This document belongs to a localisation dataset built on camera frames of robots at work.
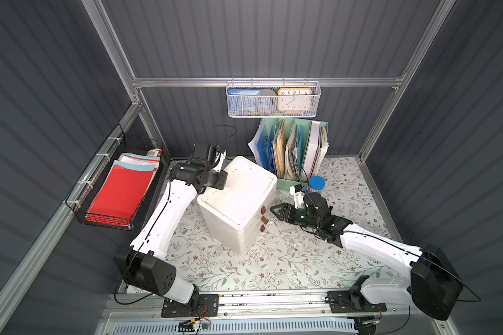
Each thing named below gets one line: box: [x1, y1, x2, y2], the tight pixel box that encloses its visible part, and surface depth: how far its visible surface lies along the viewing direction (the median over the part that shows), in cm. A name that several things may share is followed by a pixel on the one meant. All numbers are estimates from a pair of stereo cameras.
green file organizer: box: [247, 117, 330, 192], surface depth 101 cm
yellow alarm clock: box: [277, 87, 313, 115], surface depth 90 cm
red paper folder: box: [85, 164, 156, 227], surface depth 70 cm
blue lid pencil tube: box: [308, 175, 327, 195], surface depth 86 cm
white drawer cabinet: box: [197, 155, 278, 256], surface depth 78 cm
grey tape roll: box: [255, 88, 279, 115], surface depth 89 cm
